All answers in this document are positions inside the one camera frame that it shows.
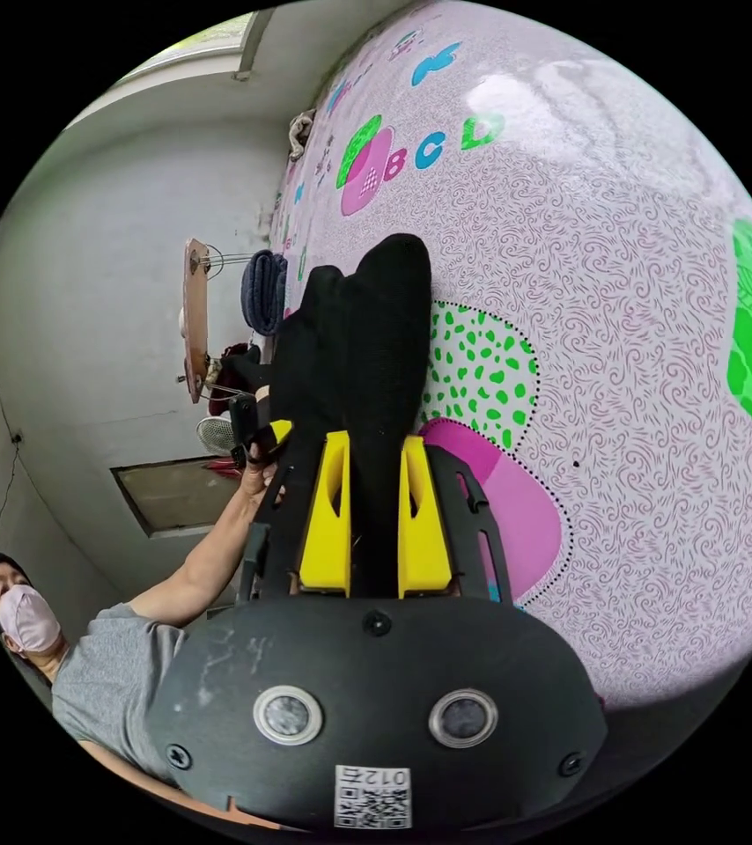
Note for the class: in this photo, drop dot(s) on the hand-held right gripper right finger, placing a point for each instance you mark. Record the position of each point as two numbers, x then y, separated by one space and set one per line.
425 535

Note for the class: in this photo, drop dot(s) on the wooden wall shelf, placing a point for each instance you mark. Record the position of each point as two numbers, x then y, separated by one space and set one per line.
195 317

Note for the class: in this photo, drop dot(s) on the person's body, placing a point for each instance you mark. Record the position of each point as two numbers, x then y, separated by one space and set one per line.
92 667

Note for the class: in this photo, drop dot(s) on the window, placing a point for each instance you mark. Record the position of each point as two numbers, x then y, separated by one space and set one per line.
217 43

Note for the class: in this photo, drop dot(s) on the black track pants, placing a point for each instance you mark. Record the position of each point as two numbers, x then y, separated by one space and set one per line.
363 343

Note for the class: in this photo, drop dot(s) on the pile of clothes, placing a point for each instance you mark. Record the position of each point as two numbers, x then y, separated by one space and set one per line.
264 294

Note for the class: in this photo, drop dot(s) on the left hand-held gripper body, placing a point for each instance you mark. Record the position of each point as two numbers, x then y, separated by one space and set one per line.
242 426

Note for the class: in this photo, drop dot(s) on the bed with printed pink sheet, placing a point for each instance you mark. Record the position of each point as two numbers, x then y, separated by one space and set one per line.
614 370

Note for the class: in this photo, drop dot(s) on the person's left hand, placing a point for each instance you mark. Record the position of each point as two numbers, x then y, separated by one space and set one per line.
262 480

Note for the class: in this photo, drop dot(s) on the person's left forearm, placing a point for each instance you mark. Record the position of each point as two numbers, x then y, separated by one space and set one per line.
204 568

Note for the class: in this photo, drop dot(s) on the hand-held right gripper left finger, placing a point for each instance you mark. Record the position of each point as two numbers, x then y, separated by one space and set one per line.
323 528

